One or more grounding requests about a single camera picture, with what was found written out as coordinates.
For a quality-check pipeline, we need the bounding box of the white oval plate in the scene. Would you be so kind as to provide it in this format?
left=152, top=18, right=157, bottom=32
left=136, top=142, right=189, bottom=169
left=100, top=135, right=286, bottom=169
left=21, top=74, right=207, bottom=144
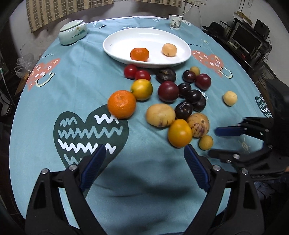
left=102, top=28, right=191, bottom=69

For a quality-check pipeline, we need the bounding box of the dark water chestnut small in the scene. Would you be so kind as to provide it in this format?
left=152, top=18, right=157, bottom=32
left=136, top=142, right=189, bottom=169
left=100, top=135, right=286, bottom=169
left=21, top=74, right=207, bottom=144
left=192, top=96, right=206, bottom=112

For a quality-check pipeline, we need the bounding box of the woven bamboo curtain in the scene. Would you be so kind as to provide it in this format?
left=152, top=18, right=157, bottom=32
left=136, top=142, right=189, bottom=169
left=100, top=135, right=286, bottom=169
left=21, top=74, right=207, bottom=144
left=25, top=0, right=182, bottom=33

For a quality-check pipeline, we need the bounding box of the black shelf with electronics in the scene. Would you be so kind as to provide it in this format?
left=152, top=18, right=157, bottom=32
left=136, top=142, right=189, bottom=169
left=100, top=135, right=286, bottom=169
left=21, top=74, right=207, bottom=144
left=202, top=18, right=272, bottom=74

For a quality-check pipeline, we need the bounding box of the small yellow-green longan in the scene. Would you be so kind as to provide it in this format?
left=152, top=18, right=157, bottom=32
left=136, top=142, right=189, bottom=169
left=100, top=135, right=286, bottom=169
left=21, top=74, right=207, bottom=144
left=190, top=66, right=200, bottom=76

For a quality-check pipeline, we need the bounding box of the pale yellow round fruit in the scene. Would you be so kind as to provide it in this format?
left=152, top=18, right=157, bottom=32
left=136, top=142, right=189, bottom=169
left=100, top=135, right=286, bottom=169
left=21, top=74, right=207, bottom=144
left=223, top=91, right=238, bottom=106

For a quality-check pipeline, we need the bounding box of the yellow pepino melon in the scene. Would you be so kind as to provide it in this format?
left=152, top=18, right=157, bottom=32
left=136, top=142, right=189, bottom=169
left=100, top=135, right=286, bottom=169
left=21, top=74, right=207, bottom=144
left=145, top=104, right=176, bottom=127

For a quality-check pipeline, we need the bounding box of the large red plum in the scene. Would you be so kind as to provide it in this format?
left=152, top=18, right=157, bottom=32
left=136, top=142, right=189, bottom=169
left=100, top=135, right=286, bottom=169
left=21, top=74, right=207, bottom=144
left=158, top=81, right=179, bottom=103

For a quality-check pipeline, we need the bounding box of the dark cherry plum upper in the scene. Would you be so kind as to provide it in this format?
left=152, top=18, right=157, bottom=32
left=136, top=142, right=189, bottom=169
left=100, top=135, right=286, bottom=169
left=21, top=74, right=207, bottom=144
left=182, top=70, right=196, bottom=83

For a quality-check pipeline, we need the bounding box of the orange-yellow persimmon fruit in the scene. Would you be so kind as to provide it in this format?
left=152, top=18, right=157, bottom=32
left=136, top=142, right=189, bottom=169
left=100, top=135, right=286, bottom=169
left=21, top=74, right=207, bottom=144
left=167, top=119, right=193, bottom=148

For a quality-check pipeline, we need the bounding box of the dark water chestnut large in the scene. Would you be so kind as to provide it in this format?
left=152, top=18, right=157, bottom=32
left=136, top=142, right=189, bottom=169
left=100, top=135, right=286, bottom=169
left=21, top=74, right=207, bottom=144
left=156, top=68, right=176, bottom=83

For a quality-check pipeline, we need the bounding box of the red tomato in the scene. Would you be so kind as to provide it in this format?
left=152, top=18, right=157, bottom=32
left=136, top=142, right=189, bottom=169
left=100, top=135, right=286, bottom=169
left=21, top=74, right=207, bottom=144
left=123, top=65, right=138, bottom=80
left=135, top=70, right=151, bottom=81

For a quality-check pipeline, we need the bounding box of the large orange mandarin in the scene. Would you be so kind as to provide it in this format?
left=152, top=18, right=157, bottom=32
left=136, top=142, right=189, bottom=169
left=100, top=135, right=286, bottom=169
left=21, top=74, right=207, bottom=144
left=107, top=90, right=136, bottom=119

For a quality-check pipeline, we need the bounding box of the pale peach round fruit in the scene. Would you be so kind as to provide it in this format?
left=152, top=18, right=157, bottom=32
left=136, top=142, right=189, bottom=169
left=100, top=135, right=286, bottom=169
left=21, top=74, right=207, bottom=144
left=162, top=43, right=177, bottom=57

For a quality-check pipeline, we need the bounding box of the striped pepino melon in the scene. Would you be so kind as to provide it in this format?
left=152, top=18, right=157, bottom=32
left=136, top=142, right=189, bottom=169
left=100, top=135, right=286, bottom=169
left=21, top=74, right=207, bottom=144
left=187, top=113, right=210, bottom=138

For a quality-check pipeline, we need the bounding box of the crumpled plastic bag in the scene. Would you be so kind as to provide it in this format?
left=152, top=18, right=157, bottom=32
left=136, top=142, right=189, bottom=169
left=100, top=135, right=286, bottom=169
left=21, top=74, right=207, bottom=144
left=14, top=53, right=35, bottom=79

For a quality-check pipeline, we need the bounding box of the celadon lidded ceramic jar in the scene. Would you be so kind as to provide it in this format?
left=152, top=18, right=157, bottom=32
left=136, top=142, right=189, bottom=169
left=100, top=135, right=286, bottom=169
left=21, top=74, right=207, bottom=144
left=58, top=20, right=88, bottom=46

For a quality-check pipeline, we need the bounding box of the patterned paper cup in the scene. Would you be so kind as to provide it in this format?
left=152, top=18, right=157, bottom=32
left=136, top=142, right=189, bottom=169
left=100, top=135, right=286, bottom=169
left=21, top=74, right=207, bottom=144
left=169, top=15, right=183, bottom=30

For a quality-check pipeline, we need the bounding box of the small orange mandarin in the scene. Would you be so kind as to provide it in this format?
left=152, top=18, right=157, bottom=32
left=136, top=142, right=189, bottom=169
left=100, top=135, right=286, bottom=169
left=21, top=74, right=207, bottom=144
left=130, top=48, right=149, bottom=62

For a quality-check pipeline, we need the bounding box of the blue patterned tablecloth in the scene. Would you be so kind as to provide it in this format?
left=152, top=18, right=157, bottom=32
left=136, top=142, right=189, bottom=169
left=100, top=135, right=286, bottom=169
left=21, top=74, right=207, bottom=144
left=9, top=17, right=270, bottom=234

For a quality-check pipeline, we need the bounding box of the yellow-green orange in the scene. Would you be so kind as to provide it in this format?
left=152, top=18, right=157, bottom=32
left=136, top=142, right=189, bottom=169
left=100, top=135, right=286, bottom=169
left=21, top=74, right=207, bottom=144
left=130, top=79, right=153, bottom=101

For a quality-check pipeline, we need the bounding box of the white cable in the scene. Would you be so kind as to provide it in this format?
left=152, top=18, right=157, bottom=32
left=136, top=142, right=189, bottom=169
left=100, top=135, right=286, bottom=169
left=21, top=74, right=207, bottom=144
left=178, top=0, right=204, bottom=29

